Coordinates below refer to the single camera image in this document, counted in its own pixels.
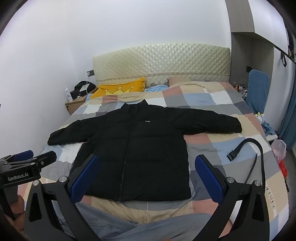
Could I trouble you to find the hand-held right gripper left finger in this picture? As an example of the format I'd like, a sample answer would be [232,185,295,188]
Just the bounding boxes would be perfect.
[24,155,100,241]

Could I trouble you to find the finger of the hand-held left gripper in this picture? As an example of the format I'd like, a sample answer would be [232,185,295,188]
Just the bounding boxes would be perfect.
[0,150,34,163]
[30,151,57,172]

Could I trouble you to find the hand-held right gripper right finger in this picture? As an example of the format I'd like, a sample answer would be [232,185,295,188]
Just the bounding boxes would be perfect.
[195,154,270,241]

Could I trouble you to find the black puffer jacket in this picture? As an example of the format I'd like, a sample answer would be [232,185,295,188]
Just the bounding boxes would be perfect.
[47,99,242,202]

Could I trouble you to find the person's left hand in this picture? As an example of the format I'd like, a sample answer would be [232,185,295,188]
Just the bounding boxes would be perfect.
[10,195,26,232]

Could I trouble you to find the black belt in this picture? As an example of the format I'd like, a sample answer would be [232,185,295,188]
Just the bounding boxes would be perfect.
[227,138,267,186]

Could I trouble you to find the person's grey jeans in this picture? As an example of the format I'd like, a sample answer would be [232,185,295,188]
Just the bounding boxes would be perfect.
[54,202,232,241]

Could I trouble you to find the wooden nightstand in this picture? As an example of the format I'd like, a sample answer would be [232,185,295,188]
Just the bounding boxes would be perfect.
[65,89,93,115]

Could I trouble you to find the checked quilt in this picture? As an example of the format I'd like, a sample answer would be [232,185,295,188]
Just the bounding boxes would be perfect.
[22,81,289,241]

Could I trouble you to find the red packet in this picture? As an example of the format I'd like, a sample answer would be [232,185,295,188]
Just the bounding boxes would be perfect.
[279,160,288,179]

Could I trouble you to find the black bag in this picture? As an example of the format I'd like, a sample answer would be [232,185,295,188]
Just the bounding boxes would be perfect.
[70,81,97,98]

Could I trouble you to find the clear plastic bag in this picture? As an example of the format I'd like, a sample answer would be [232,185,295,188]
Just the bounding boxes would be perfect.
[270,139,287,160]

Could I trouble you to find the crumpled blue cloth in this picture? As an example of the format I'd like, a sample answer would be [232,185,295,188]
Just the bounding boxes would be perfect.
[261,122,277,136]

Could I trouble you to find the white plush toy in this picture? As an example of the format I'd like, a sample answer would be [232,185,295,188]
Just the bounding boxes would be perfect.
[254,112,266,124]

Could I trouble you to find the group of small bottles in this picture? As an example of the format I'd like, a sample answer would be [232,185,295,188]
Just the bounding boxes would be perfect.
[233,82,248,98]

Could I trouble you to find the yellow pillow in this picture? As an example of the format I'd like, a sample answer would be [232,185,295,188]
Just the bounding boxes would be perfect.
[91,77,147,99]

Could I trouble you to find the blue curtain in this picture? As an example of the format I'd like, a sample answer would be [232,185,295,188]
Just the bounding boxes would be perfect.
[276,81,296,146]

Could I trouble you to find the light blue cloth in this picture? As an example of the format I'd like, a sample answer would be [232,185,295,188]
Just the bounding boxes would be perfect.
[144,85,169,93]

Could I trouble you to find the floral pillow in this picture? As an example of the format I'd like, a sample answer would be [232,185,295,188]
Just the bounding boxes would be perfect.
[148,76,171,87]

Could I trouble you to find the cream quilted headboard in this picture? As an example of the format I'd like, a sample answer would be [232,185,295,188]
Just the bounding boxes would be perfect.
[92,43,231,85]

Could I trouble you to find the grey wardrobe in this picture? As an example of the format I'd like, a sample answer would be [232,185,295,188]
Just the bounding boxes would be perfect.
[225,0,296,139]

